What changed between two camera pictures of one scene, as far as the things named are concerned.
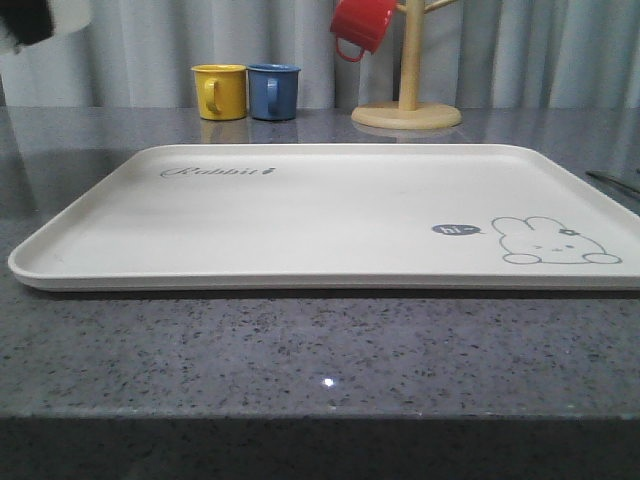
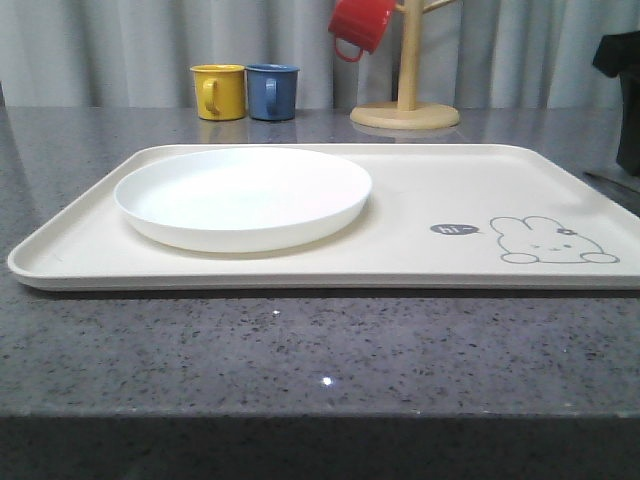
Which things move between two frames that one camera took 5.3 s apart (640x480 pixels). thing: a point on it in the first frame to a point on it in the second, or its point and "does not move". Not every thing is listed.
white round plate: (70, 15) to (242, 199)
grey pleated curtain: (479, 54) does not move
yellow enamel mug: (222, 91) does not move
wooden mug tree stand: (409, 113) does not move
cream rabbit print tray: (339, 217) does not move
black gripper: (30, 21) to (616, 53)
